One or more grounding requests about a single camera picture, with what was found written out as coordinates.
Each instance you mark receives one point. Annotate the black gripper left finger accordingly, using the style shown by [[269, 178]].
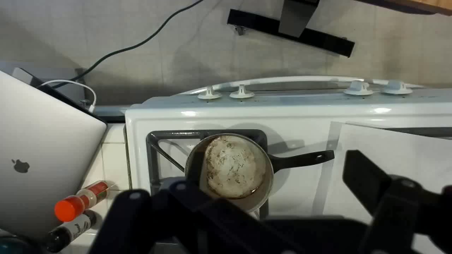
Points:
[[189, 220]]

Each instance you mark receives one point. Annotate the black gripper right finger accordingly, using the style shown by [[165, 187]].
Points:
[[400, 216]]

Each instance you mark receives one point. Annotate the black frying pan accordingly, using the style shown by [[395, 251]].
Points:
[[234, 166]]

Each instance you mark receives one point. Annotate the black cap spice bottle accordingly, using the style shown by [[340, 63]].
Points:
[[71, 230]]

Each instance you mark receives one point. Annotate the orange cap spice bottle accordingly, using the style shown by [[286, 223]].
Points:
[[71, 207]]

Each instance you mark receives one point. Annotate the white stove knob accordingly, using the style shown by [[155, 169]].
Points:
[[242, 93], [360, 90], [210, 94], [396, 89]]

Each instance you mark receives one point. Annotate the white gas stove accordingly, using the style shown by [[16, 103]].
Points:
[[292, 120]]

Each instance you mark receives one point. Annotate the silver apple laptop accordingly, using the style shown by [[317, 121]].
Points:
[[43, 141]]

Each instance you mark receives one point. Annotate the teal round object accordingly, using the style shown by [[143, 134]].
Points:
[[12, 245]]

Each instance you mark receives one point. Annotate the wooden table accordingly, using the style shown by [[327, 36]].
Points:
[[425, 4]]

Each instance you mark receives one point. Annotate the grey power adapter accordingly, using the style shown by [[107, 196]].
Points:
[[26, 76]]

